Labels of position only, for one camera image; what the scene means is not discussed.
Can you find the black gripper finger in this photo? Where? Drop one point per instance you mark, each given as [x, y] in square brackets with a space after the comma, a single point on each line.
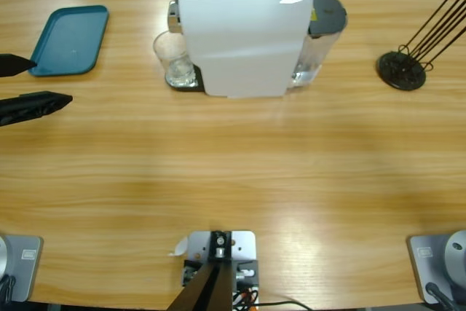
[12, 65]
[32, 105]

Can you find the clear drinking glass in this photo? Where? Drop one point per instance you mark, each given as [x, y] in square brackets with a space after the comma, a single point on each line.
[180, 74]

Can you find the white capsule coffee machine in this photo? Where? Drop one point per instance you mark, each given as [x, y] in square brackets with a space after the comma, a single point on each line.
[240, 45]

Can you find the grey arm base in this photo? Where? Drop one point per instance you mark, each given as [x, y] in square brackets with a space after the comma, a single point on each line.
[422, 263]
[25, 271]

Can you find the teal plastic tray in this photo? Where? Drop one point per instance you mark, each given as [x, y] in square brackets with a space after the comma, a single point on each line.
[65, 41]

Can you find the white paper tag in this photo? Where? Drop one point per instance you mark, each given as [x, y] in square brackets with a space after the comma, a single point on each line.
[180, 247]

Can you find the clear water tank grey lid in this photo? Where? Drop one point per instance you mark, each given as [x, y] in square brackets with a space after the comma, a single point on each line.
[327, 12]

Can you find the black capsule holder with rods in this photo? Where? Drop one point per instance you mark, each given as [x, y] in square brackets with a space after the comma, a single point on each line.
[393, 70]

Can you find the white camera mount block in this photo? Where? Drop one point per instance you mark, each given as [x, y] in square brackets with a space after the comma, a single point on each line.
[244, 245]

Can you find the dark camera post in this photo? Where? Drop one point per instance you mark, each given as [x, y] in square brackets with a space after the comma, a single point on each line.
[211, 289]

